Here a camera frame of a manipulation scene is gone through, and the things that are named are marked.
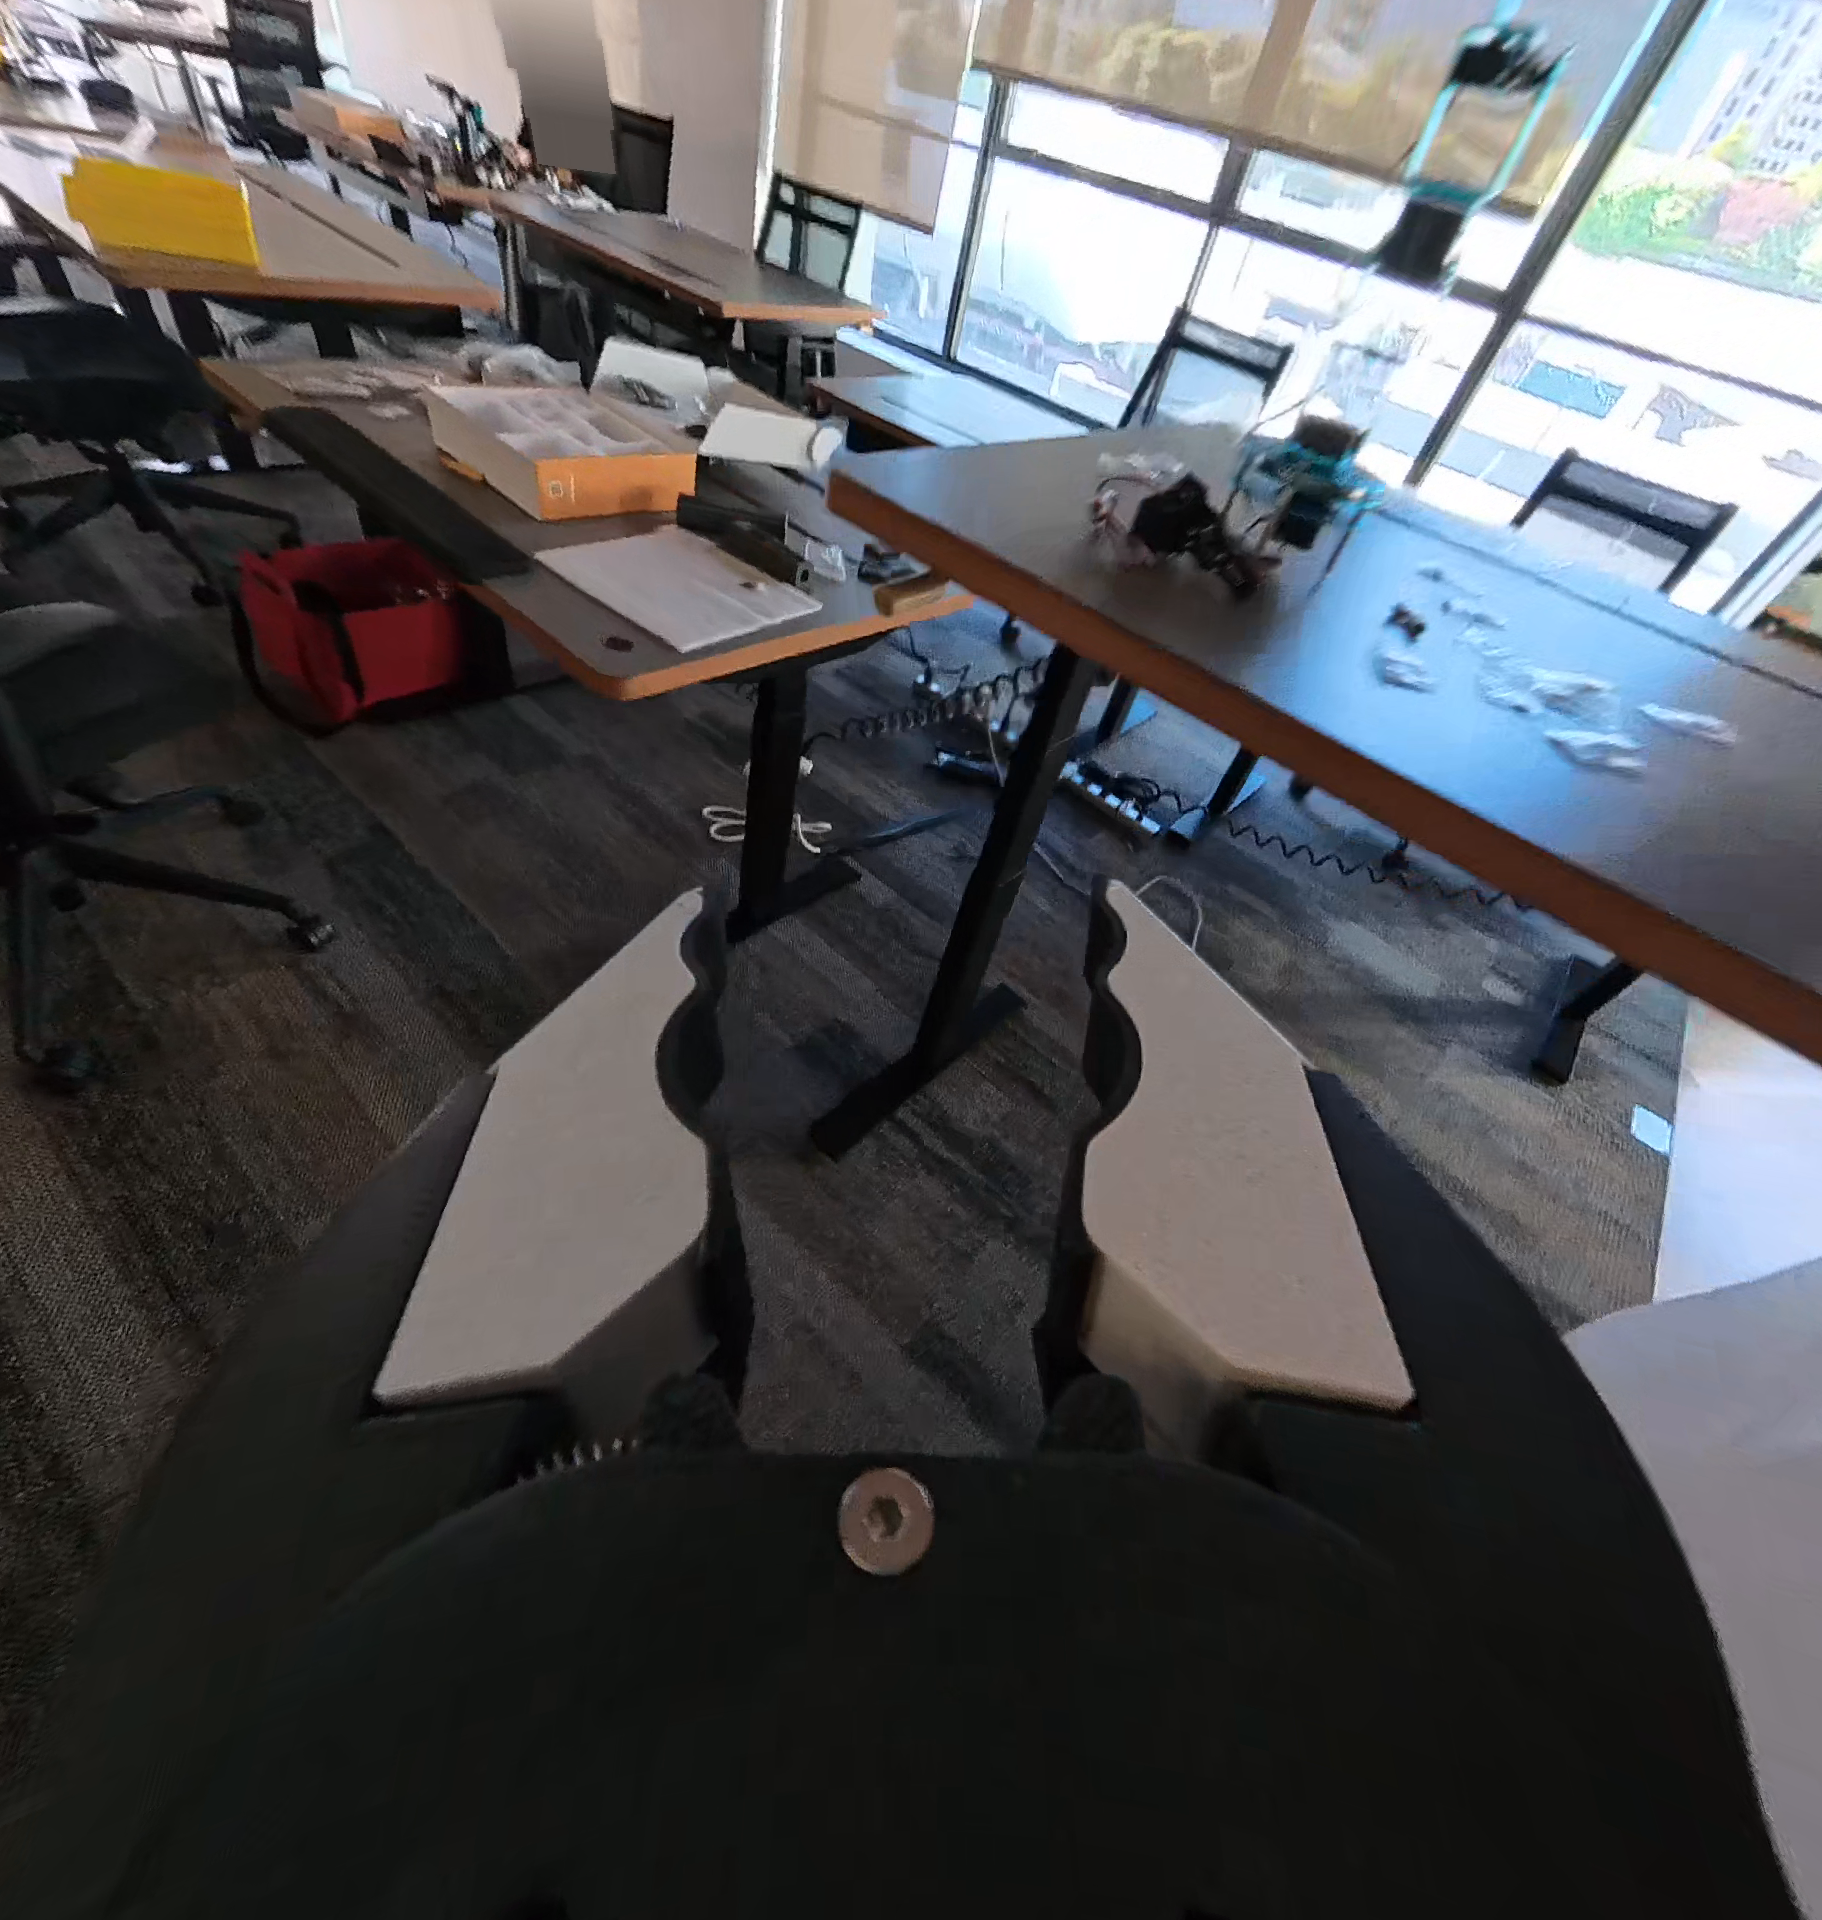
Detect dark wood-edged desk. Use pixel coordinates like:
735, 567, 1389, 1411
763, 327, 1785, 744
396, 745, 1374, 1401
491, 192, 882, 330
0, 127, 506, 320
196, 351, 980, 698

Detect red tool bag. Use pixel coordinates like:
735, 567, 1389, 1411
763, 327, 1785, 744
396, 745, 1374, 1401
236, 537, 468, 732

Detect white paper sheet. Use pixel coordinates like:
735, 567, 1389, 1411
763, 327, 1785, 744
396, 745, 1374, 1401
697, 404, 853, 470

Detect small black claw assembly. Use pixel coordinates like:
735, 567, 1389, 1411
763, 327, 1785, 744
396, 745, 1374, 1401
1088, 454, 1288, 600

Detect orange-sided parts box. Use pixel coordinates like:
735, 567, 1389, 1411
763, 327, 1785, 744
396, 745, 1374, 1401
421, 382, 701, 522

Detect scattered small screw bags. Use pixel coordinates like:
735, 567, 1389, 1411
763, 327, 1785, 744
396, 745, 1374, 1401
1367, 556, 1745, 782

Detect black power strip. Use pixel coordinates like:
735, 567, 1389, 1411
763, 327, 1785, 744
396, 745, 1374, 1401
1060, 756, 1197, 842

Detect white ribbed foam sheet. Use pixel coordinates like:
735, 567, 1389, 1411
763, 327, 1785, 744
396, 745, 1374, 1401
533, 525, 824, 653

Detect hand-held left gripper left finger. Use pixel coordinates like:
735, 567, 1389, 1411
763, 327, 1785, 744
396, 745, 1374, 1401
371, 885, 755, 1411

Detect person's white hoodie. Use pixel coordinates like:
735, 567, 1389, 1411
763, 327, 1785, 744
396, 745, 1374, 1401
1569, 1245, 1822, 1920

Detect yellow storage bin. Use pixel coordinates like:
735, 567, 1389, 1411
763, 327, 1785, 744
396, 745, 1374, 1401
61, 150, 264, 272

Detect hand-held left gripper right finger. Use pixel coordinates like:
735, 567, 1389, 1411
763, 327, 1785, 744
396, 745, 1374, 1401
1033, 877, 1419, 1412

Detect black office chair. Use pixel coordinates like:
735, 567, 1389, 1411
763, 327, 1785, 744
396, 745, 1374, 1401
1510, 449, 1738, 593
1121, 306, 1295, 429
0, 291, 304, 563
0, 571, 334, 1089

